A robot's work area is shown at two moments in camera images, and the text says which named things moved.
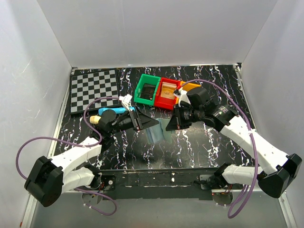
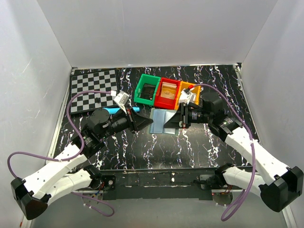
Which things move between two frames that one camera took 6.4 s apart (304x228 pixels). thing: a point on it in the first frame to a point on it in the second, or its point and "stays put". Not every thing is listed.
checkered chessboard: x=85 y=87 stays put
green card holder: x=158 y=134 to x=160 y=117
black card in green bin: x=147 y=91 stays put
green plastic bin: x=146 y=79 stays put
